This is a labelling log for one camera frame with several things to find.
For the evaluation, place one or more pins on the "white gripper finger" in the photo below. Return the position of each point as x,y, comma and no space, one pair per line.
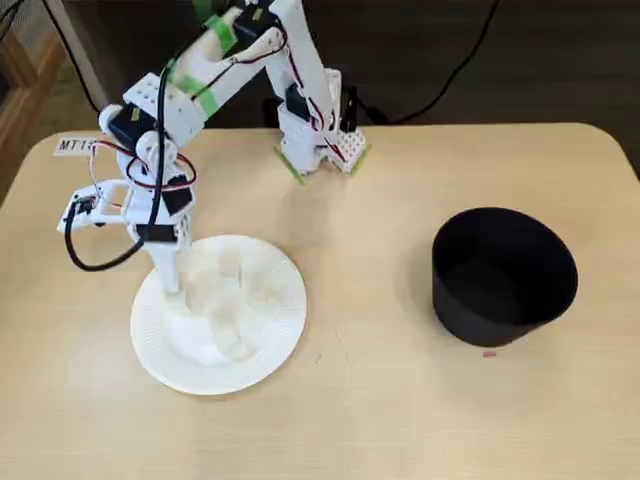
185,232
167,270

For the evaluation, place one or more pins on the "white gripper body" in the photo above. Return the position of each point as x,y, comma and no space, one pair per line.
156,233

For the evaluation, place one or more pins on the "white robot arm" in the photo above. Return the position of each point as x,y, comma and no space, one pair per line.
300,60

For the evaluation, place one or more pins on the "white paper plate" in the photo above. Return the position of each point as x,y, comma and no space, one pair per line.
175,350

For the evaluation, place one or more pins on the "black pot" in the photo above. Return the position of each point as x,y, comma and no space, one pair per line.
500,320

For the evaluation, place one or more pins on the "white MT18 label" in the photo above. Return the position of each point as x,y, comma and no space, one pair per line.
70,146

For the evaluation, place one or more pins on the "grey metal leg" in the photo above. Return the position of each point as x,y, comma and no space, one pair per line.
92,60

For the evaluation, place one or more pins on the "wooden shelf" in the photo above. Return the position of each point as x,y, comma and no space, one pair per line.
20,110

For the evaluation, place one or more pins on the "white studded base block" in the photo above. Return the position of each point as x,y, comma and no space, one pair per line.
350,147

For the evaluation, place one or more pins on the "green background strip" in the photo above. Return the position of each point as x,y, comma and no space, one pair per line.
204,7

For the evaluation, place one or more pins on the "black power plug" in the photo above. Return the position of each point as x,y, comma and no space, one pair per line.
350,110

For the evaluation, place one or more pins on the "green base plate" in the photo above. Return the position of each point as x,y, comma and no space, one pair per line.
290,167

